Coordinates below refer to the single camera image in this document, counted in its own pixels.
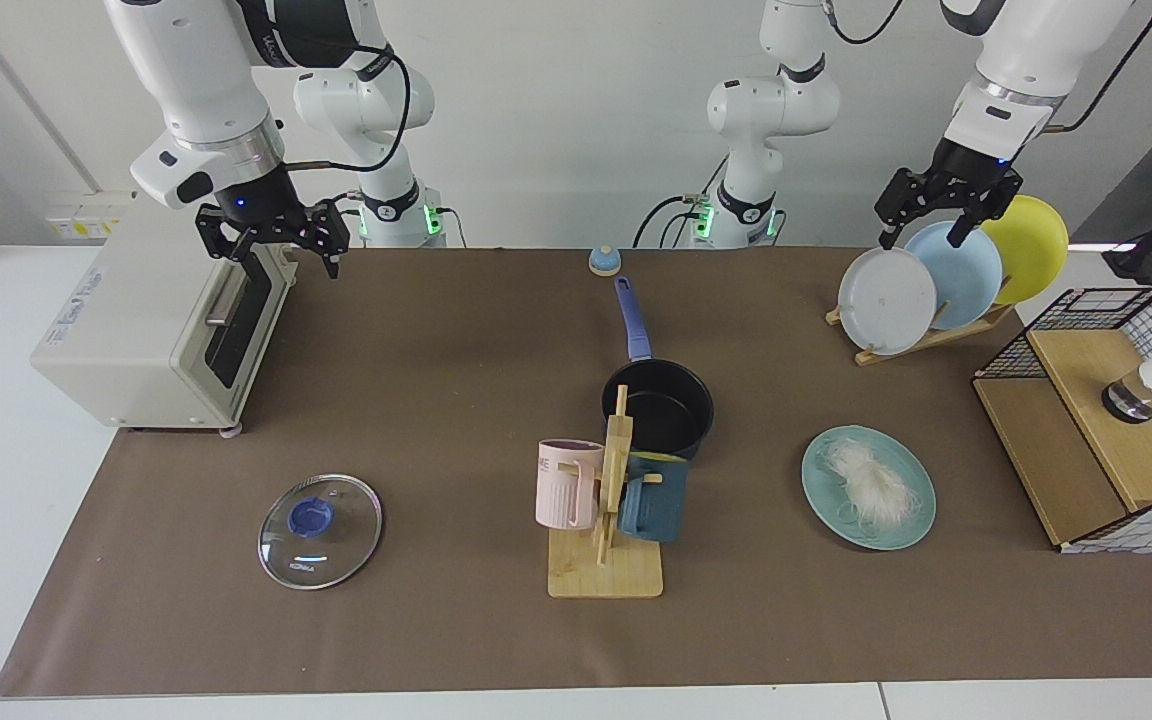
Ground white vermicelli bundle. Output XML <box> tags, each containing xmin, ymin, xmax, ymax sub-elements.
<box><xmin>821</xmin><ymin>438</ymin><xmax>927</xmax><ymax>526</ymax></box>

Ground glass lid with blue knob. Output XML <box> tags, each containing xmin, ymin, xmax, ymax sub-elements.
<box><xmin>257</xmin><ymin>474</ymin><xmax>383</xmax><ymax>591</ymax></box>

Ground light blue plate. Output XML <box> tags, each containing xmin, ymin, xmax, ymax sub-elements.
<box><xmin>904</xmin><ymin>220</ymin><xmax>1004</xmax><ymax>331</ymax></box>

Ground grey plate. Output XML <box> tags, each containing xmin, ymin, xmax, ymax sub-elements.
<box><xmin>837</xmin><ymin>247</ymin><xmax>938</xmax><ymax>356</ymax></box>

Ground yellow plate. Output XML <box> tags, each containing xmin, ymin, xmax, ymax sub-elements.
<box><xmin>979</xmin><ymin>195</ymin><xmax>1070</xmax><ymax>306</ymax></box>

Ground wooden plate rack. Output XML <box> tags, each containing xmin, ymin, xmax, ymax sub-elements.
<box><xmin>825</xmin><ymin>300</ymin><xmax>1017</xmax><ymax>367</ymax></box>

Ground teal plate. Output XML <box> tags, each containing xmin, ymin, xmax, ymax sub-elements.
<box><xmin>801</xmin><ymin>425</ymin><xmax>937</xmax><ymax>551</ymax></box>

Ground pale toaster oven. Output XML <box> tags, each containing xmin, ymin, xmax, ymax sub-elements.
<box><xmin>31</xmin><ymin>190</ymin><xmax>298</xmax><ymax>439</ymax></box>

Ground brown table cloth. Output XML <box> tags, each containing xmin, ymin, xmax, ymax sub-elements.
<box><xmin>0</xmin><ymin>247</ymin><xmax>1152</xmax><ymax>698</ymax></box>

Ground pink mug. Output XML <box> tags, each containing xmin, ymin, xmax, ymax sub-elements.
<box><xmin>535</xmin><ymin>439</ymin><xmax>605</xmax><ymax>531</ymax></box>

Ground dark teal mug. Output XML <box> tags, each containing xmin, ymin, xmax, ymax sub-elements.
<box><xmin>619</xmin><ymin>453</ymin><xmax>689</xmax><ymax>544</ymax></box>

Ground wooden cup stand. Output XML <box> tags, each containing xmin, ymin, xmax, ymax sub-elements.
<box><xmin>547</xmin><ymin>385</ymin><xmax>665</xmax><ymax>599</ymax></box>

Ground white wall socket strip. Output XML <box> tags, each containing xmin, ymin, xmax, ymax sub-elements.
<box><xmin>44</xmin><ymin>205</ymin><xmax>135</xmax><ymax>241</ymax></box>

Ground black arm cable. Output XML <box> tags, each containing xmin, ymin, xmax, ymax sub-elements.
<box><xmin>821</xmin><ymin>0</ymin><xmax>1152</xmax><ymax>133</ymax></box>
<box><xmin>276</xmin><ymin>35</ymin><xmax>413</xmax><ymax>173</ymax></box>

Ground wire basket with wooden floor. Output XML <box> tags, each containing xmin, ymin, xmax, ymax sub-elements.
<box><xmin>972</xmin><ymin>286</ymin><xmax>1152</xmax><ymax>554</ymax></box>

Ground black base cables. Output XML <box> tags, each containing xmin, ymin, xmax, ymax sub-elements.
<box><xmin>633</xmin><ymin>193</ymin><xmax>715</xmax><ymax>249</ymax></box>

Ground black pot with blue handle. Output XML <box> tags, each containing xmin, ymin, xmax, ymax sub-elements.
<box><xmin>601</xmin><ymin>277</ymin><xmax>715</xmax><ymax>463</ymax></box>

